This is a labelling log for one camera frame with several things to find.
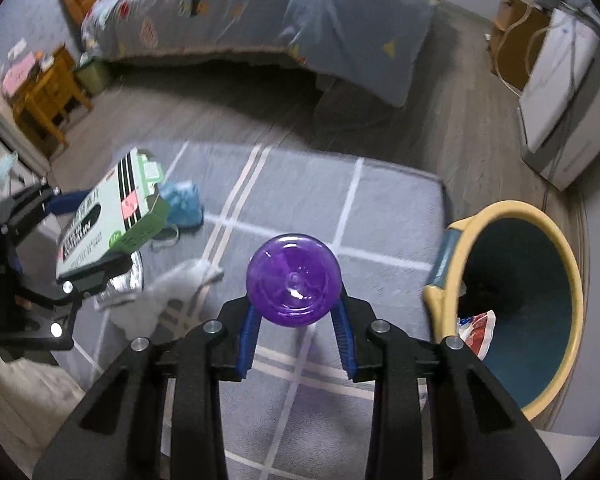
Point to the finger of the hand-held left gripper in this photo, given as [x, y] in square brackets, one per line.
[65, 204]
[65, 310]

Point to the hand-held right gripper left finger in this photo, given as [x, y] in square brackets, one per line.
[247, 345]

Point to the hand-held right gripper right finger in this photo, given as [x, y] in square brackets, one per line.
[341, 347]

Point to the green white cardboard box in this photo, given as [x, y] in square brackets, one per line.
[110, 215]

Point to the purple plastic bottle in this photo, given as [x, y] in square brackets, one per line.
[292, 280]

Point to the red white snack wrapper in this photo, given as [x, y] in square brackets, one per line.
[480, 332]

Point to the yellow teal basket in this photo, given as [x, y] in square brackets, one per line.
[525, 310]

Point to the silver foil packet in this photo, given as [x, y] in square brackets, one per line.
[127, 282]

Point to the white crumpled cloth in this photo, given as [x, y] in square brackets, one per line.
[165, 295]

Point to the wooden nightstand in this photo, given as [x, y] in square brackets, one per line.
[45, 100]

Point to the light blue plastic bag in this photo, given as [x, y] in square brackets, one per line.
[182, 205]

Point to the green waste bin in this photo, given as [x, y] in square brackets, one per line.
[92, 77]

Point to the pink paper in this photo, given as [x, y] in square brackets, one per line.
[17, 75]

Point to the grey checked mat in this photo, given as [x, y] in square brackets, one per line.
[300, 200]

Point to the bed with blue patterned duvet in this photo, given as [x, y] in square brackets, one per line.
[280, 25]

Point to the white appliance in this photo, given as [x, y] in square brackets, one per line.
[560, 110]

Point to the wooden cabinet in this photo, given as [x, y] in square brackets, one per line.
[515, 50]

